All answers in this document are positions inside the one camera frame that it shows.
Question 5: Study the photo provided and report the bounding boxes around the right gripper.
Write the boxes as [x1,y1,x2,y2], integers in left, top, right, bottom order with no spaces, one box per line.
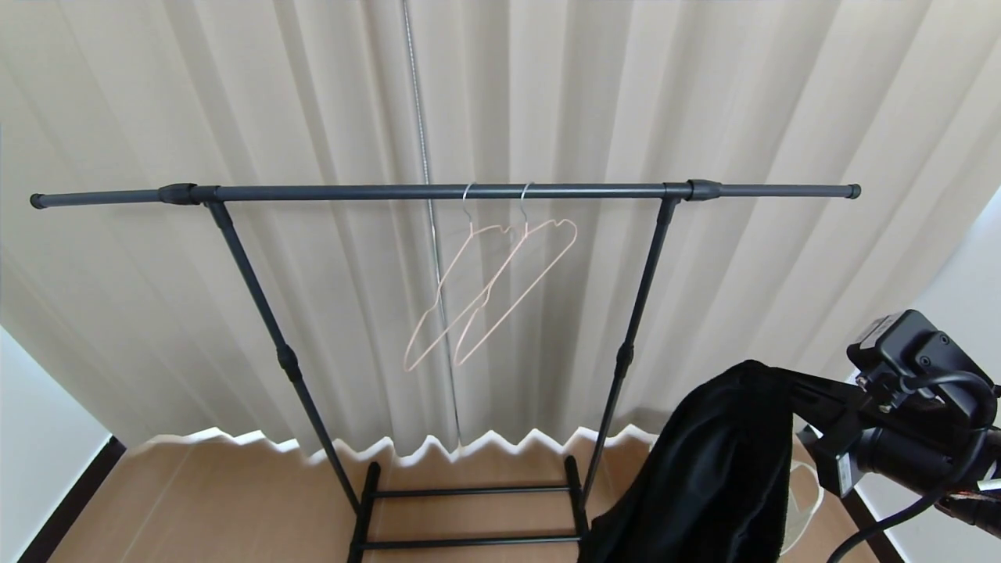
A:
[798,391,971,498]

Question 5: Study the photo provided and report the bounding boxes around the black shorts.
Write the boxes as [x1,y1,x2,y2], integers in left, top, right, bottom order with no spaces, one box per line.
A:
[579,360,818,563]

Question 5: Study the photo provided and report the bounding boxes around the pink clothes hanger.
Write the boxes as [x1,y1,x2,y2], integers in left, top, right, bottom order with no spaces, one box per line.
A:
[453,183,579,368]
[403,183,521,373]

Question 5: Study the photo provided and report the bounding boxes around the white laundry basket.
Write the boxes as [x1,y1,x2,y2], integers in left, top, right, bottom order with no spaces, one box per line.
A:
[782,460,827,556]

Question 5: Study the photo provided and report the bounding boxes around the black clothes rack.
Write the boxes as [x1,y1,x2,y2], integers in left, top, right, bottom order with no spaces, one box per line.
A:
[30,180,862,563]

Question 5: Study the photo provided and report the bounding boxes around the silver curtain wand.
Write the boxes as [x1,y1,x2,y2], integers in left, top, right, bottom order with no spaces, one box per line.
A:
[400,0,464,448]

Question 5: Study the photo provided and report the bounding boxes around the beige curtain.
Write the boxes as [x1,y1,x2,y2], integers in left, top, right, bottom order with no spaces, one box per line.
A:
[0,0,1001,464]

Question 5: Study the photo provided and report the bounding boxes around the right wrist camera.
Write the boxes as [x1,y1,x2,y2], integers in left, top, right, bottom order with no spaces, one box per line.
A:
[847,310,999,427]

